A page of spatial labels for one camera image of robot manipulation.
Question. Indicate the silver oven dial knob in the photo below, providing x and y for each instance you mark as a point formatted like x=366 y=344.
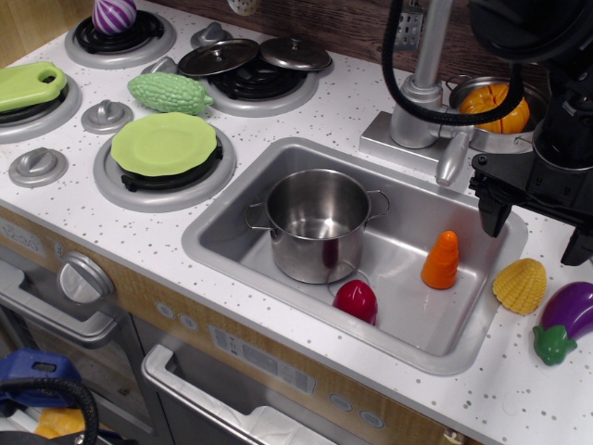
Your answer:
x=83 y=281

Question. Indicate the grey toy sink basin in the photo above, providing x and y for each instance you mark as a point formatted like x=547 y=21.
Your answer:
x=437 y=331

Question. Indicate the grey hanging grater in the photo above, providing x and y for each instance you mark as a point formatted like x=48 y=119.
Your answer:
x=409 y=26

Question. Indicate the grey dishwasher door handle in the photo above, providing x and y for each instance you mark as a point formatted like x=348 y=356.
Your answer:
x=265 y=425

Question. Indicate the grey stove knob upper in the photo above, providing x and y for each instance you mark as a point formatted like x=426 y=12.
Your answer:
x=163 y=65

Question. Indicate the grey oven door handle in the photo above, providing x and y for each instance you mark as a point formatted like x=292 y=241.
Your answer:
x=93 y=333

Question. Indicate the purple toy eggplant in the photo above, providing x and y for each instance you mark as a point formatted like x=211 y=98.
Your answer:
x=566 y=318

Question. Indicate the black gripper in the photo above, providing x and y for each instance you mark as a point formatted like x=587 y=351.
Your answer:
x=553 y=179

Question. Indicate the blue clamp tool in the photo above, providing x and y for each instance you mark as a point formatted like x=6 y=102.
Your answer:
x=27 y=363

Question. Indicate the stainless steel pot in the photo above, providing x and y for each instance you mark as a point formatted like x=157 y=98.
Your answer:
x=317 y=219

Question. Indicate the small steel pan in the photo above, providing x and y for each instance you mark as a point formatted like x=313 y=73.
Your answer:
x=500 y=143

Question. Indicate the grey stove knob middle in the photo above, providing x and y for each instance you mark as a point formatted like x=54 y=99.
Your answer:
x=106 y=117

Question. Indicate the yellow toy corn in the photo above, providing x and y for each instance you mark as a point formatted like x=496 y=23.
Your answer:
x=521 y=286

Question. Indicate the hanging slotted spoon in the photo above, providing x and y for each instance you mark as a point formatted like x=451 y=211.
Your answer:
x=244 y=8

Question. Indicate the front left stove burner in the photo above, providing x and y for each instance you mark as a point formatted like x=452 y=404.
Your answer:
x=41 y=124

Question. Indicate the green toy plate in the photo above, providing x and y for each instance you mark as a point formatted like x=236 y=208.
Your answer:
x=163 y=144

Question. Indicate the green toy cutting board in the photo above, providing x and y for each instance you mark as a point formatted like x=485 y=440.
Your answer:
x=30 y=84

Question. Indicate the orange toy pumpkin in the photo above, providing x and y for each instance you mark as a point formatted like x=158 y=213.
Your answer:
x=488 y=97

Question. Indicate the orange toy carrot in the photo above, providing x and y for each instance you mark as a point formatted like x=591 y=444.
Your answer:
x=441 y=265

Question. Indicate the back left stove burner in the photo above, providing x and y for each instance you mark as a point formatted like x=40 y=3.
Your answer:
x=149 y=38

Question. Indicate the steel pot lid left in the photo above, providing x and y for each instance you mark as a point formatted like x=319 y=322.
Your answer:
x=218 y=58

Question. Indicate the grey stove knob back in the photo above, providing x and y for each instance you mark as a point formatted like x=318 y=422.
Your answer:
x=210 y=35

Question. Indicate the steel pot lid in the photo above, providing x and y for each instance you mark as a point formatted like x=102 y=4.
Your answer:
x=294 y=54
x=218 y=58

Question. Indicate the grey stove knob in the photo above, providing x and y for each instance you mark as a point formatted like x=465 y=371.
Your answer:
x=39 y=167
x=106 y=117
x=163 y=65
x=210 y=35

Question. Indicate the grey stove knob front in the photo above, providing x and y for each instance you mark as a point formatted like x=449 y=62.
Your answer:
x=39 y=167

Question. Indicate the front right stove burner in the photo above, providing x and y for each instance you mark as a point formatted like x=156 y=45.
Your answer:
x=107 y=175

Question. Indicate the red toy pepper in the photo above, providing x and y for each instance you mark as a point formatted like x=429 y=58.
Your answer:
x=356 y=298

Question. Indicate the silver toy faucet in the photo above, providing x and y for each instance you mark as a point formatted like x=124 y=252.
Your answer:
x=417 y=134

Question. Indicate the purple striped toy ball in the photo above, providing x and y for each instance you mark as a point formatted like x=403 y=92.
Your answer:
x=112 y=17

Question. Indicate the steel pot lid right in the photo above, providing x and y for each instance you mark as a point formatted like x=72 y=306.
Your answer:
x=294 y=54

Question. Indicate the green toy bitter gourd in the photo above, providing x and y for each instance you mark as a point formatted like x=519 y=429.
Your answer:
x=168 y=92

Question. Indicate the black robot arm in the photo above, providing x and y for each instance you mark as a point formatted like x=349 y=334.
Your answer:
x=556 y=35

